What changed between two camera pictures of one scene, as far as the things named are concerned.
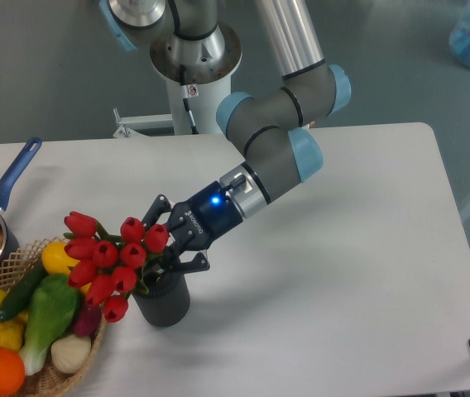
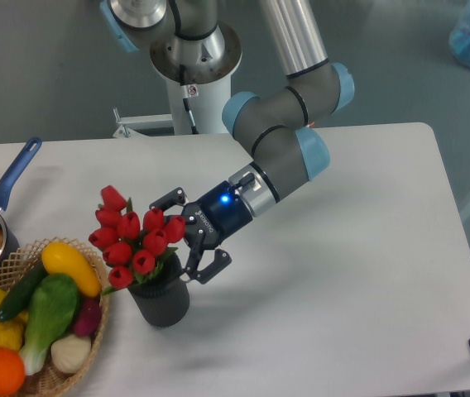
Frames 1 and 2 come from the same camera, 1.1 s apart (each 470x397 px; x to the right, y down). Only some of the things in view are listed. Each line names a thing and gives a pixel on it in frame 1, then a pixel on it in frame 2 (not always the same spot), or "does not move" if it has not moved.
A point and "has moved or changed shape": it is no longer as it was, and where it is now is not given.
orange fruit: x=2 y=371 does not move
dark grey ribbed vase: x=167 y=302 does not move
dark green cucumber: x=17 y=298 does not move
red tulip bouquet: x=107 y=270 has moved or changed shape
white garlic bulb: x=70 y=352 does not move
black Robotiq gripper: x=204 y=219 to x=219 y=214
